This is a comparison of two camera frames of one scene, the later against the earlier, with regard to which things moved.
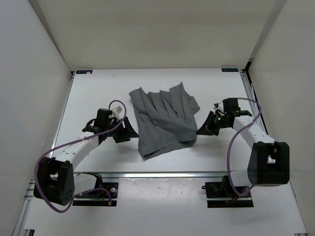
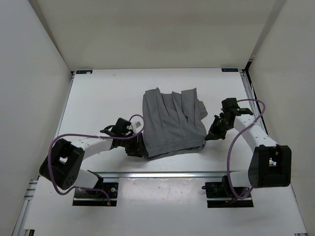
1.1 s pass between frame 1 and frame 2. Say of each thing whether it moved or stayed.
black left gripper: moved
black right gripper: moved
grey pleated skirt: moved
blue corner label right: stayed
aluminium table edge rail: stayed
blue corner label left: stayed
